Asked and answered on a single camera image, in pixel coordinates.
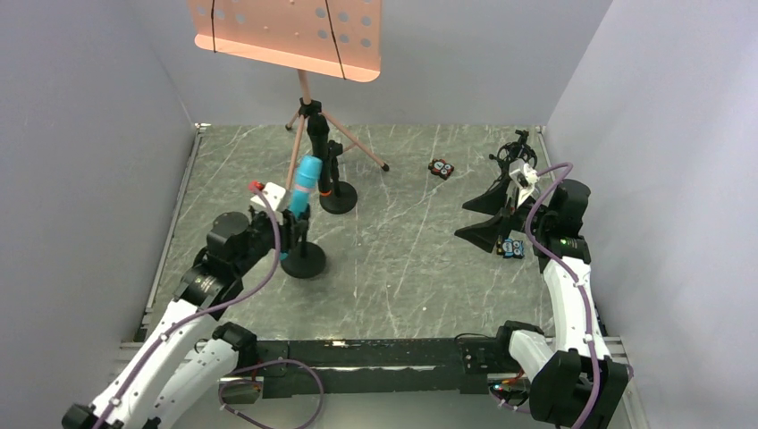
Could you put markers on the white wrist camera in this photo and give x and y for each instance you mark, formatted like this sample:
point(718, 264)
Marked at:
point(268, 194)
point(523, 180)

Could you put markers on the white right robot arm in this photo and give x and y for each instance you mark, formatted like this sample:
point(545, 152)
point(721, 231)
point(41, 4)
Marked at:
point(574, 380)

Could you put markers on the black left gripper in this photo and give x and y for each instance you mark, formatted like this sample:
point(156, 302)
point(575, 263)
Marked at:
point(292, 223)

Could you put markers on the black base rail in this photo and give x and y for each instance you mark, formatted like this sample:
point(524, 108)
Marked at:
point(467, 364)

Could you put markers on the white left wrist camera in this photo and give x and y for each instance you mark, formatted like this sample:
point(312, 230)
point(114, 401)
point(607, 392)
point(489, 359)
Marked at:
point(268, 194)

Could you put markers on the black round-base mic stand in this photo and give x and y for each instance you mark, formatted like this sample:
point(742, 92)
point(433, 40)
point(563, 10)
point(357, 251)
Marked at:
point(336, 197)

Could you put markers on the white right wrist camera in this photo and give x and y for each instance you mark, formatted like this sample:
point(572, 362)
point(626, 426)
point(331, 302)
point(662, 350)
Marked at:
point(523, 180)

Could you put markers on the blue owl block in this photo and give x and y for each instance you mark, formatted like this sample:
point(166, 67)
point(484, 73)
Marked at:
point(510, 248)

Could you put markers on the blue microphone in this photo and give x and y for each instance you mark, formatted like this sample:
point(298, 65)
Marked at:
point(305, 181)

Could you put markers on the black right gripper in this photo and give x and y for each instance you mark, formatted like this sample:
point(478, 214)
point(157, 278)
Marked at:
point(512, 214)

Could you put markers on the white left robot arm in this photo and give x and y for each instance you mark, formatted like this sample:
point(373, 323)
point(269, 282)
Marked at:
point(189, 349)

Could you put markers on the small black mic stand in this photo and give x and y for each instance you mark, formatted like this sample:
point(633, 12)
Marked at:
point(304, 259)

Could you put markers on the red owl block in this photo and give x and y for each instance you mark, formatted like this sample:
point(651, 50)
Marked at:
point(440, 168)

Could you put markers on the black shock mount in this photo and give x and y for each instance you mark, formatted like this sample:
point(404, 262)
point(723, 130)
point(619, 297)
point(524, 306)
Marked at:
point(512, 151)

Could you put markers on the pink music stand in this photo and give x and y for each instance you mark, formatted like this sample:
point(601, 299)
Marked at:
point(340, 39)

